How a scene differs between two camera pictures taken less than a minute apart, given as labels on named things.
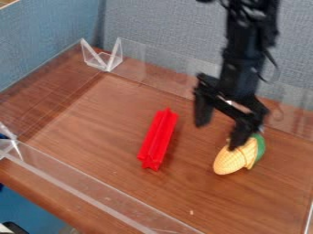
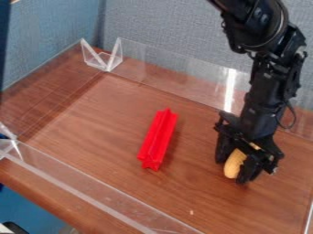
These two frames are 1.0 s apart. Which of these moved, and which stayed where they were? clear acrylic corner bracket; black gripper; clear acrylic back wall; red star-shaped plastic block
Moved: black gripper
Stayed: red star-shaped plastic block; clear acrylic corner bracket; clear acrylic back wall
